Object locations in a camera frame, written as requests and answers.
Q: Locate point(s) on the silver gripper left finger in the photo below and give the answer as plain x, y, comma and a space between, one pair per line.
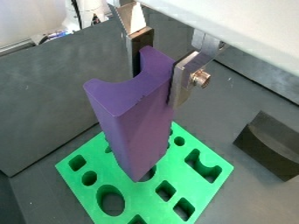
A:
138, 33

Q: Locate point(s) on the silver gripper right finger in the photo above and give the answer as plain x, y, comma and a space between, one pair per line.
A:
188, 72

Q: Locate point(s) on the purple arch block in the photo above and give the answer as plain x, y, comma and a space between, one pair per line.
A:
133, 114

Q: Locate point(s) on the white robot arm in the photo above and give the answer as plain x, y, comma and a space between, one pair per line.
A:
89, 12

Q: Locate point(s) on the black arch block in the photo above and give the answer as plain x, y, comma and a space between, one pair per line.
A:
271, 143

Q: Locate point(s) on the green shape sorter board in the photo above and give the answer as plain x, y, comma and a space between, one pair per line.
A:
184, 181

